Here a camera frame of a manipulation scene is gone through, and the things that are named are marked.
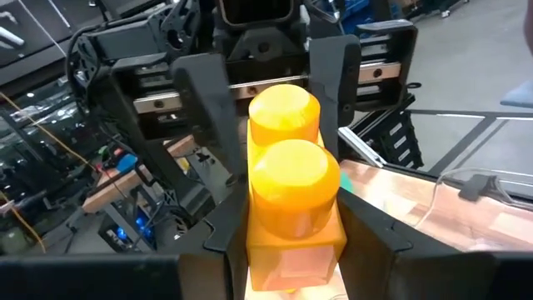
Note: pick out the blue chair seat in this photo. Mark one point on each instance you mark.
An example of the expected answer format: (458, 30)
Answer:
(518, 96)

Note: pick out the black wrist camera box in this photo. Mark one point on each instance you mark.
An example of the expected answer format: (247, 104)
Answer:
(254, 8)

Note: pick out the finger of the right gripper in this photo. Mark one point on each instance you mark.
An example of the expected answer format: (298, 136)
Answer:
(335, 83)
(208, 108)

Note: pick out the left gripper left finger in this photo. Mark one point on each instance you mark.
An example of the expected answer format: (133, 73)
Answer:
(220, 258)

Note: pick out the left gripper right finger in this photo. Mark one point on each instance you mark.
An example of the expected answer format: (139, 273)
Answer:
(375, 258)

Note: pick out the yellow two-stud toy block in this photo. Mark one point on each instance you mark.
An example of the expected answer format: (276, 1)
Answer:
(291, 187)

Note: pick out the silver metal bracket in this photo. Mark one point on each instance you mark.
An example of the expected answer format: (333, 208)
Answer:
(362, 146)

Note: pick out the teal foam die black dots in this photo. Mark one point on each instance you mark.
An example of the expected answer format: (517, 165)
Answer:
(347, 183)

